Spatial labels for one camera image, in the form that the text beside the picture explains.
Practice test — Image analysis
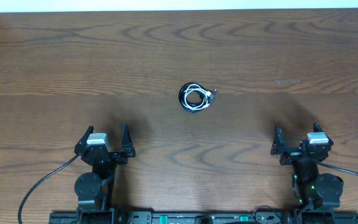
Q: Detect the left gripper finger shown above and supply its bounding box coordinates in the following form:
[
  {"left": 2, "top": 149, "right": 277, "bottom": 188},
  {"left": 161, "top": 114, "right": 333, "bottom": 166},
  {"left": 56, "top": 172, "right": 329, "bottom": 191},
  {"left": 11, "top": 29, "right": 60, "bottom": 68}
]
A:
[
  {"left": 121, "top": 124, "right": 135, "bottom": 157},
  {"left": 76, "top": 126, "right": 94, "bottom": 147}
]

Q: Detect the white usb cable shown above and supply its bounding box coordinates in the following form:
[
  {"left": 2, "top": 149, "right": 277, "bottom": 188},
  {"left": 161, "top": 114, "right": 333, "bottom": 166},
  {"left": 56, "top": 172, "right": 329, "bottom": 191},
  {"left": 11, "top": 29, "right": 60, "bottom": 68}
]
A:
[{"left": 183, "top": 83, "right": 213, "bottom": 110}]

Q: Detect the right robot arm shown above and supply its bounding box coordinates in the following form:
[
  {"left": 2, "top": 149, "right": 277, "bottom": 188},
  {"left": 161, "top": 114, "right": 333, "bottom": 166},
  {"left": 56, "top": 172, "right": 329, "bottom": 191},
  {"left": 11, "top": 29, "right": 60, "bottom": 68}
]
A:
[{"left": 270, "top": 122, "right": 344, "bottom": 223}]

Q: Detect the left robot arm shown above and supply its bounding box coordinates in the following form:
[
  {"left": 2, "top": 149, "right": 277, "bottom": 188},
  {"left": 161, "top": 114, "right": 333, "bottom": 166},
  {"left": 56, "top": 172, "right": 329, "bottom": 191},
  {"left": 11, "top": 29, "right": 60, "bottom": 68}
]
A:
[{"left": 74, "top": 124, "right": 136, "bottom": 223}]

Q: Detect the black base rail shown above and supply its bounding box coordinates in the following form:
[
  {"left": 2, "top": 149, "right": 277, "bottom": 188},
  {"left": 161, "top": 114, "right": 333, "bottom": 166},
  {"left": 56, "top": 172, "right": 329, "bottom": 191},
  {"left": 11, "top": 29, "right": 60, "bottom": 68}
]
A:
[{"left": 48, "top": 210, "right": 358, "bottom": 224}]

